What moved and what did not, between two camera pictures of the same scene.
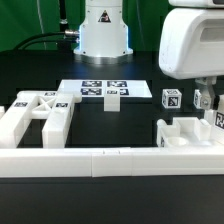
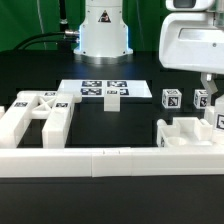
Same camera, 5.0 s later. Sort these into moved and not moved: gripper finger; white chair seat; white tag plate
Moved: gripper finger
Not moved: white tag plate; white chair seat
